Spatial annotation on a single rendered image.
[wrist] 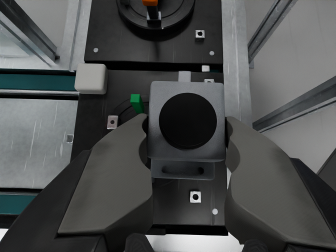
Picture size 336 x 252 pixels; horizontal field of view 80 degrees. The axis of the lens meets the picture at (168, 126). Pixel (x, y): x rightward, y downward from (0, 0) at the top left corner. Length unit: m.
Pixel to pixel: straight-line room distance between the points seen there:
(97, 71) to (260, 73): 0.35
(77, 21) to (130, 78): 0.16
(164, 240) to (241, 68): 0.30
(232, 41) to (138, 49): 0.17
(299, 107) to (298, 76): 0.26
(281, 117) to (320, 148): 0.21
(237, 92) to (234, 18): 0.15
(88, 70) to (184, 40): 0.17
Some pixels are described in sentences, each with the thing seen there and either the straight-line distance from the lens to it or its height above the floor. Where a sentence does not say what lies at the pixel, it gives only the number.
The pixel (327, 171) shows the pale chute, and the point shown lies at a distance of 0.29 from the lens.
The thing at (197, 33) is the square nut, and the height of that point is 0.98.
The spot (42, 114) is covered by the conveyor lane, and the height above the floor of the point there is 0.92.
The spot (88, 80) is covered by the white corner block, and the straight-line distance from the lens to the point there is 0.35.
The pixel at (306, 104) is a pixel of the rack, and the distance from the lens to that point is 0.29.
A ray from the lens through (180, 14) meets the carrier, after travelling 0.39.
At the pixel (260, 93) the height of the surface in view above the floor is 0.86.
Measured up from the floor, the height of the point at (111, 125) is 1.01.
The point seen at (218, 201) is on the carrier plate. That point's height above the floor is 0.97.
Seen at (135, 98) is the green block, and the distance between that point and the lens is 0.26.
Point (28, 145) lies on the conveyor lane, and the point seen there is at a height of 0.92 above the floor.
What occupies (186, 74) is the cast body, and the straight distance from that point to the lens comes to 0.17.
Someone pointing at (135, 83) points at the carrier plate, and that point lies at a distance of 0.35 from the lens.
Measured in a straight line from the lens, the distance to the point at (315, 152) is 0.52.
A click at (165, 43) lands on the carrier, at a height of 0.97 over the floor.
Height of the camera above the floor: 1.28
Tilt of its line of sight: 77 degrees down
